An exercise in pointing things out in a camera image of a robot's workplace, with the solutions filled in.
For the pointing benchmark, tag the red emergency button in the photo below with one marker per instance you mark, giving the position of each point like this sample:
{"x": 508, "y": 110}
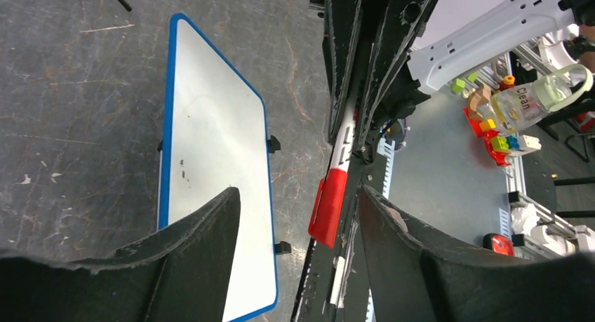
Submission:
{"x": 499, "y": 244}

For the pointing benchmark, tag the red marker cap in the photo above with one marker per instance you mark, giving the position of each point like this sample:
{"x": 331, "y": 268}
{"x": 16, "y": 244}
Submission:
{"x": 327, "y": 207}

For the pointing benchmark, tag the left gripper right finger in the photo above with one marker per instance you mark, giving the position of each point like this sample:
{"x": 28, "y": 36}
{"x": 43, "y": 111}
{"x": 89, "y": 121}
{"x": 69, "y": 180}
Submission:
{"x": 418, "y": 273}

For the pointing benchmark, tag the blue framed whiteboard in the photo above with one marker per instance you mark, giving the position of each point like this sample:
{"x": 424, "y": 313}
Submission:
{"x": 214, "y": 137}

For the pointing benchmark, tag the colourful toy blocks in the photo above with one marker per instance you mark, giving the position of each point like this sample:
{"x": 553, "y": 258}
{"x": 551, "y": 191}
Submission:
{"x": 501, "y": 147}

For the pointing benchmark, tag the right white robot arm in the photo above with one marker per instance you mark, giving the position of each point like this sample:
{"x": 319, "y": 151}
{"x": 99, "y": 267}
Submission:
{"x": 500, "y": 29}

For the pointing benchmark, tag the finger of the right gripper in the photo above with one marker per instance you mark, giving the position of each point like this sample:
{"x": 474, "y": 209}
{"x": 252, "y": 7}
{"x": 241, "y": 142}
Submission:
{"x": 342, "y": 20}
{"x": 399, "y": 24}

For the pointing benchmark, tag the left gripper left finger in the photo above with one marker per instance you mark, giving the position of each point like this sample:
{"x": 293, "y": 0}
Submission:
{"x": 180, "y": 273}

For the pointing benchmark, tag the red whiteboard marker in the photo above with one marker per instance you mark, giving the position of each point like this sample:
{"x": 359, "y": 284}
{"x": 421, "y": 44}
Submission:
{"x": 342, "y": 149}

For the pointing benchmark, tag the clear cleaner bottle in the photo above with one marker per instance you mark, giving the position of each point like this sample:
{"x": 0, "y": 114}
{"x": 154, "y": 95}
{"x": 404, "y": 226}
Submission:
{"x": 521, "y": 107}

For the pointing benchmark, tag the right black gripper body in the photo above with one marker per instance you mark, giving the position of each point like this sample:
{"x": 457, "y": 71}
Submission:
{"x": 398, "y": 102}

